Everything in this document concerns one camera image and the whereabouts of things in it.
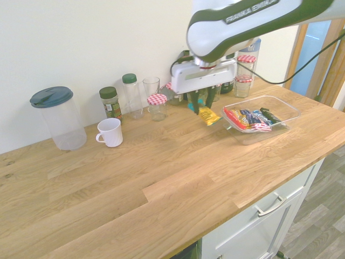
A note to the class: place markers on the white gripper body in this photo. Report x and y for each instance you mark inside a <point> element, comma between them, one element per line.
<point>205,78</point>

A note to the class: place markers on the tall drinking glass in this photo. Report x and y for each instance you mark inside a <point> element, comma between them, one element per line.
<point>151,86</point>

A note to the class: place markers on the clear plastic container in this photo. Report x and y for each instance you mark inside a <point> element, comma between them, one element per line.
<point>256,137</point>

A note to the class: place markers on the glass jar red checkered lid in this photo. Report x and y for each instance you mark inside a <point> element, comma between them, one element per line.
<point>242,90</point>
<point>218,93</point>
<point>157,106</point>
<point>245,60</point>
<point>169,85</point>

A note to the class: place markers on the labelled spice jar dark lid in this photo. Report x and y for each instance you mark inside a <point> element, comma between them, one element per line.
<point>111,108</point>

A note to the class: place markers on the clear bottle green lid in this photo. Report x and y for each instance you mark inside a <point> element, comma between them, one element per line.
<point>132,94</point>

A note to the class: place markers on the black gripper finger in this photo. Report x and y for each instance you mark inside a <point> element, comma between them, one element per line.
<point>211,97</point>
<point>194,103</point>

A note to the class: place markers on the yellow protein bar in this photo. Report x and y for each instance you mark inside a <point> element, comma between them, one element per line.
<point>207,114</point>

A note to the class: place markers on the dark green snack packet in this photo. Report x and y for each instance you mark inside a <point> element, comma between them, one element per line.
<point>272,116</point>

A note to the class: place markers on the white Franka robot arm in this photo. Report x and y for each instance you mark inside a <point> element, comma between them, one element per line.
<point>242,24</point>

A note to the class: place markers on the wooden door frame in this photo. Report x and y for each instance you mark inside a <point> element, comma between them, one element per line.
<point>295,54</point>

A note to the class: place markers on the red snack packet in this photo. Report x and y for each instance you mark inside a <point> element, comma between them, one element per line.
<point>233,116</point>

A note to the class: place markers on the white ribbed mug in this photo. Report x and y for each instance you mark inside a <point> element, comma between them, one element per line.
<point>110,133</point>

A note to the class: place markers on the clear pitcher blue lid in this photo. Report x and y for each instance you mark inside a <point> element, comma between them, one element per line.
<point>59,121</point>

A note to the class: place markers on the silver round cabinet knob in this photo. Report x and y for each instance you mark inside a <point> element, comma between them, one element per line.
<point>219,257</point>

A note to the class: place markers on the blue snack packet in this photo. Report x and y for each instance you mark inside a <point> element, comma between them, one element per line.
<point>262,116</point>

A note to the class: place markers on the striped potato chips bag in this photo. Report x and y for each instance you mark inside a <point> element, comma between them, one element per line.
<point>249,118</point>

